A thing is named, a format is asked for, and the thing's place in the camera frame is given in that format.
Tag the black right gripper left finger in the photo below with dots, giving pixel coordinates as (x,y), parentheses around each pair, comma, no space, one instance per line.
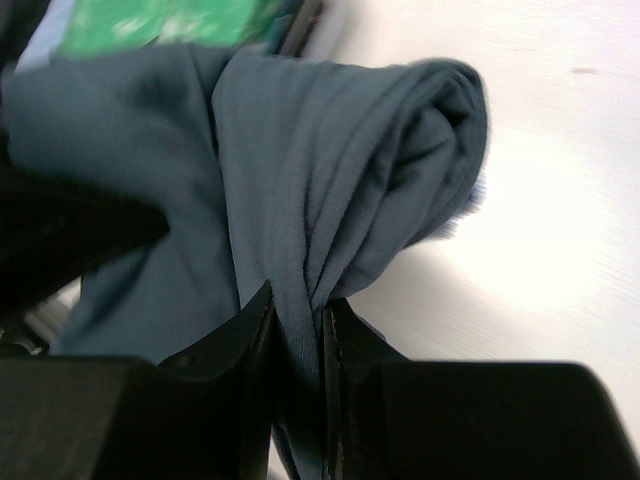
(203,413)

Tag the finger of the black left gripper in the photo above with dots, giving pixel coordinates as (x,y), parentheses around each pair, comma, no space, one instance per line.
(54,230)

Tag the slate blue garment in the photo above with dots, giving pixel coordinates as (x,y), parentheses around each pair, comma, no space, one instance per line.
(309,176)

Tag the light blue garment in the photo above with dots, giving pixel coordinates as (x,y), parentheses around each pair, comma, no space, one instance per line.
(47,37)

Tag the green white tie-dye shirt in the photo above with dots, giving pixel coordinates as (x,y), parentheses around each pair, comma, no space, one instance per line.
(105,26)

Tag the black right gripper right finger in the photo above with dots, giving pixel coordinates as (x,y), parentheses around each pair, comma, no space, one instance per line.
(390,417)

